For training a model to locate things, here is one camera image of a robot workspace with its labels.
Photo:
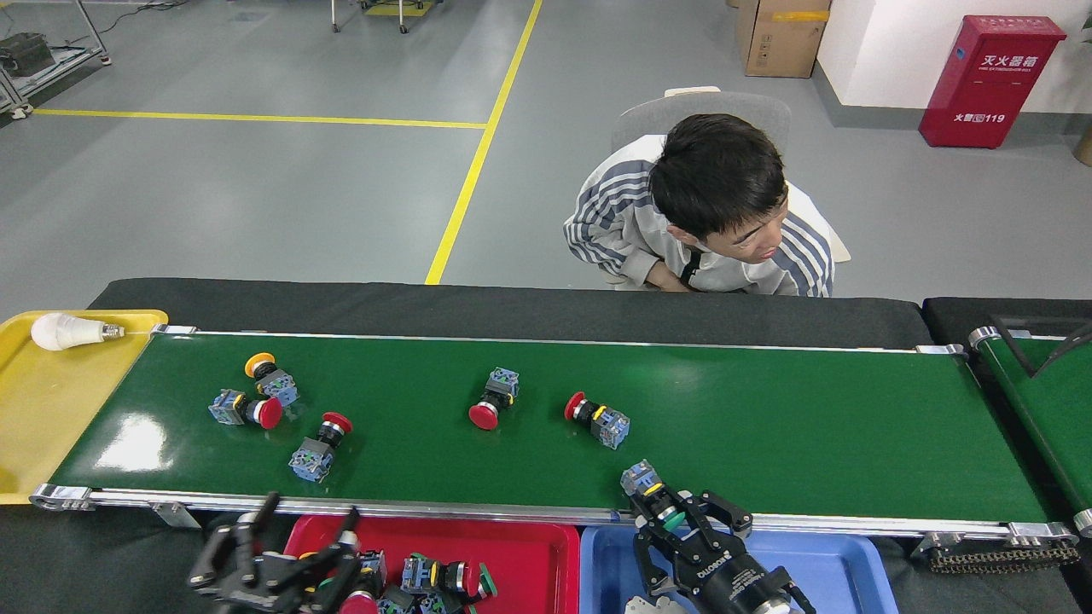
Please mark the black table cloth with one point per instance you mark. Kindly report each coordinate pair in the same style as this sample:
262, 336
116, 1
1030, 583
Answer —
341, 303
947, 315

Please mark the yellow push button switch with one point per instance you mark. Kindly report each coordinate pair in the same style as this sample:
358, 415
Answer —
277, 388

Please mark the red plastic tray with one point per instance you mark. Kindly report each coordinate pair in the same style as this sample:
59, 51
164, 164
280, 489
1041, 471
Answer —
537, 571

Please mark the blue plastic tray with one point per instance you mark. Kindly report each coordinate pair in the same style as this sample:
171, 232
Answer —
845, 580

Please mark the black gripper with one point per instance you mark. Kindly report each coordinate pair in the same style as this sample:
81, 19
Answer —
721, 571
264, 588

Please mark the white light bulb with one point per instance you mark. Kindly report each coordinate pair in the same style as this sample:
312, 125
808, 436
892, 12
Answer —
60, 331

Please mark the red fire extinguisher box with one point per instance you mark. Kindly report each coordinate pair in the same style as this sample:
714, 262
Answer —
990, 85

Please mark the yellow plastic tray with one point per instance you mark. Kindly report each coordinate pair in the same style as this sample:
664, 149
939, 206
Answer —
51, 409

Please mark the long green conveyor belt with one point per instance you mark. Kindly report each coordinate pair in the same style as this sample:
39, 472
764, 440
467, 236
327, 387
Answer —
768, 426

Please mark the metal rack trolley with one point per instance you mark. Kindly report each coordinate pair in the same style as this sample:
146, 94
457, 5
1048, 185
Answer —
43, 81

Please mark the brown cardboard box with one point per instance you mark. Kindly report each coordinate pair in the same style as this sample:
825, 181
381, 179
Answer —
781, 43

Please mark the person's right hand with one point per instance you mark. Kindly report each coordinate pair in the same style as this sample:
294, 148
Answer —
667, 280

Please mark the person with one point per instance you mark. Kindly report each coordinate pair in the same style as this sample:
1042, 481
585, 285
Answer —
717, 170

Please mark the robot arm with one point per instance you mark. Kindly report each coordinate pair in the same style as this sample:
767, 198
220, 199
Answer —
772, 607

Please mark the white stand on wheels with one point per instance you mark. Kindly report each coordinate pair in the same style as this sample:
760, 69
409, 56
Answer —
337, 15

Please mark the short green conveyor belt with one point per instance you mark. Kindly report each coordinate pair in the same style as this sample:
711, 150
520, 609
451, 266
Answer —
1049, 401

